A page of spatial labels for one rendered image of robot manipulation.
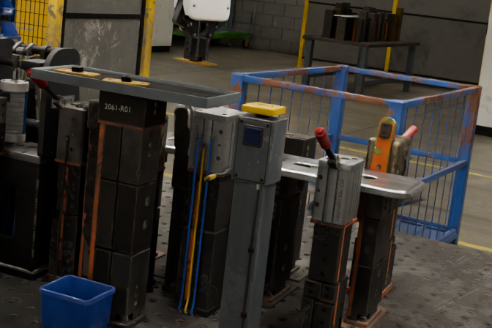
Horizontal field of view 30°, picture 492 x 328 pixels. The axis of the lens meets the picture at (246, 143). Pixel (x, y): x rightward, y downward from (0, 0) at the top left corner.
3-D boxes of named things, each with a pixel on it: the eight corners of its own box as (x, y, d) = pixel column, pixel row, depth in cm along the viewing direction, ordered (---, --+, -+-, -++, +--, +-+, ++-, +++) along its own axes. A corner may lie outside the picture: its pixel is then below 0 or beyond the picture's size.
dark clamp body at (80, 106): (107, 277, 201) (122, 105, 194) (72, 293, 189) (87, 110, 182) (66, 266, 205) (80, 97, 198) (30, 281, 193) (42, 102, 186)
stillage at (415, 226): (319, 228, 525) (340, 64, 508) (455, 262, 488) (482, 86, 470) (209, 277, 421) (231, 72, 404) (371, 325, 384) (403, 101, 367)
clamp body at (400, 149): (398, 288, 216) (420, 137, 209) (381, 305, 202) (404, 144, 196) (355, 277, 220) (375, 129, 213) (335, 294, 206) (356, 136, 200)
